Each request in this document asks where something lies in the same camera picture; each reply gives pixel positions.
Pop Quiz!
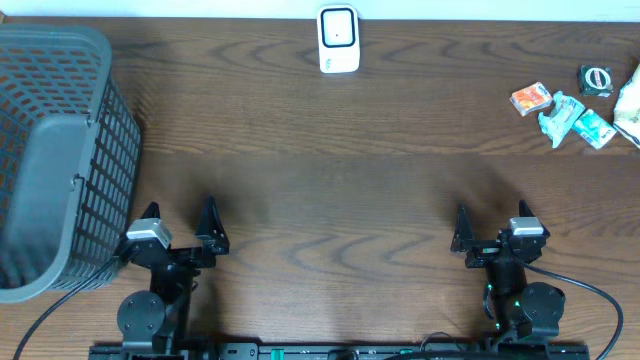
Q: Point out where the light green wrapper pack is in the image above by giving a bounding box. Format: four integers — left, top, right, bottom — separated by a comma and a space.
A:
538, 91, 586, 149

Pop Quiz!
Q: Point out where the teal Kleenex tissue pack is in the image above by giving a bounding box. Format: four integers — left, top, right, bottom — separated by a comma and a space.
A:
572, 109, 617, 150

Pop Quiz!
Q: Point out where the orange tissue pack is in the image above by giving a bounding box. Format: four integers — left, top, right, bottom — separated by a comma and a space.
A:
509, 82, 553, 116

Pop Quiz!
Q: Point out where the yellow white snack bag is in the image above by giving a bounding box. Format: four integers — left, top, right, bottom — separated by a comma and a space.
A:
613, 67, 640, 148

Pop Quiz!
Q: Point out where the green round-logo box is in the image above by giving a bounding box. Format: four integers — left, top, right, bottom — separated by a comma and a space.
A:
578, 65, 613, 97

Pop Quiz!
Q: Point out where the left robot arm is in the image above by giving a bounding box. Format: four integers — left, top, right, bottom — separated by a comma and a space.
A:
116, 196, 230, 359

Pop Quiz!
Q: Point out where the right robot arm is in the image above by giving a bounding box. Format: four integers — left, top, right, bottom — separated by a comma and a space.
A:
450, 201, 565, 349

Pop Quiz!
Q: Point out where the grey plastic mesh basket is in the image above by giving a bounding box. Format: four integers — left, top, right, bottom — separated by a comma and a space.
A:
1, 24, 142, 303

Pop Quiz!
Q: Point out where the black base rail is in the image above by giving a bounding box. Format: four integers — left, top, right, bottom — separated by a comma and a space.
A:
88, 342, 590, 360

